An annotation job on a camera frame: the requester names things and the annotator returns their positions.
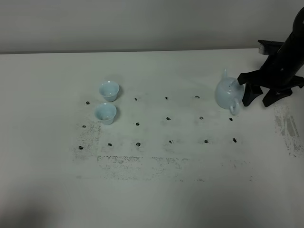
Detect near light blue teacup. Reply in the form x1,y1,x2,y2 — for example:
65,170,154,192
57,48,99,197
94,103,117,125

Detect light blue teacup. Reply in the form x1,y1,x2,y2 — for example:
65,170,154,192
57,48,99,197
94,103,117,125
99,81,120,102

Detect far light blue teacup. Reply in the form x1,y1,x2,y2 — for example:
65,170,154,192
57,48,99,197
99,81,120,102

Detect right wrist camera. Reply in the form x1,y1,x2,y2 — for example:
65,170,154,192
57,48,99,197
258,40,284,56

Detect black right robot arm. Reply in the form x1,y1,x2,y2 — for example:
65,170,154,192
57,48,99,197
237,9,304,107

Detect light blue porcelain teapot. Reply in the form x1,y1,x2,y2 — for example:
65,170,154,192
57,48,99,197
215,69,245,115

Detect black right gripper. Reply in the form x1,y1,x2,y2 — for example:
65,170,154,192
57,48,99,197
237,42,304,107

